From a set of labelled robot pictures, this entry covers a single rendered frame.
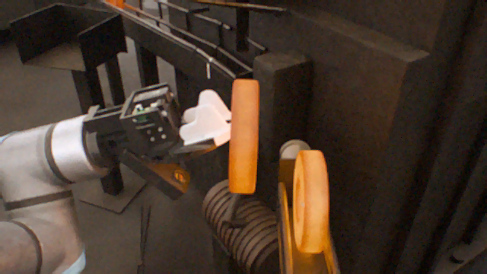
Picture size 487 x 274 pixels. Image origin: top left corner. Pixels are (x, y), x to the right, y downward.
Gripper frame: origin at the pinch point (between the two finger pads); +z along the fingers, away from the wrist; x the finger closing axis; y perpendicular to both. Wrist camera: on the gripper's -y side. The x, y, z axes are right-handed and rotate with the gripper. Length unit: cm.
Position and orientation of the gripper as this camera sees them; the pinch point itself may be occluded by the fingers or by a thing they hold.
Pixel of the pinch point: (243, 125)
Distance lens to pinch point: 54.2
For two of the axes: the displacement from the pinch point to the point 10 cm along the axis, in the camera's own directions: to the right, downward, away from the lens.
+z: 9.6, -2.1, -1.8
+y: -2.8, -7.9, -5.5
